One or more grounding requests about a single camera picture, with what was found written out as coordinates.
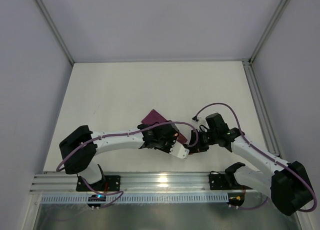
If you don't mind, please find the purple satin napkin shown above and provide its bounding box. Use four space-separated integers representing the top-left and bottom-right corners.
141 109 168 125

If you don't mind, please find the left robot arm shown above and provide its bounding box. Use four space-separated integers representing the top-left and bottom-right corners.
56 122 188 186

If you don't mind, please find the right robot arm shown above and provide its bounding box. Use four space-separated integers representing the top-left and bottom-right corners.
189 113 316 216

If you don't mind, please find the right controller board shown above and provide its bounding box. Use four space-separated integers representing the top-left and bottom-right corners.
227 195 245 208

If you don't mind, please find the controller board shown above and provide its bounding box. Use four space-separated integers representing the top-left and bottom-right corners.
227 195 245 208
87 194 106 208

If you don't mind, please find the left controller board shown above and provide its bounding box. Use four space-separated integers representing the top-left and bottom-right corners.
87 194 106 208

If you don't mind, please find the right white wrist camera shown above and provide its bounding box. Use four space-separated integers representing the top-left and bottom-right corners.
192 116 208 132

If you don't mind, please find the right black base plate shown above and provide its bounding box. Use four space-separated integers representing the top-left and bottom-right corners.
208 171 242 190

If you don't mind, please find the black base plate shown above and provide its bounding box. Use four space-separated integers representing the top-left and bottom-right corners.
208 171 242 190
76 175 121 192

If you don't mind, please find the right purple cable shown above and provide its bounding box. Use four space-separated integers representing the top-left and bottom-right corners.
194 102 316 212

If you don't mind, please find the slotted grey cable duct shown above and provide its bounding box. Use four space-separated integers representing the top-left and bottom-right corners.
40 192 228 204

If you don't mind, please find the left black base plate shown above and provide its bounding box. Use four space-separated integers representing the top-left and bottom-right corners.
76 175 121 192

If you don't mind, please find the right side aluminium rail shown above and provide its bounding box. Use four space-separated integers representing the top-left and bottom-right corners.
242 59 283 157

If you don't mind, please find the aluminium rail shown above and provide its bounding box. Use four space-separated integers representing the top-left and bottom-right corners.
242 59 283 157
29 171 303 194

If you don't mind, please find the aluminium front rail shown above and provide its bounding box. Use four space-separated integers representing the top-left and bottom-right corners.
29 171 303 194

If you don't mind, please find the right aluminium frame post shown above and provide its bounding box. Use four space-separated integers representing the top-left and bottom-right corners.
248 0 291 65

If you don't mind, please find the aluminium frame post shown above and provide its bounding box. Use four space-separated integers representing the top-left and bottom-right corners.
248 0 291 65
33 0 75 66

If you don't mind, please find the left aluminium frame post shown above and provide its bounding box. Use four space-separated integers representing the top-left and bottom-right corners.
33 0 75 66

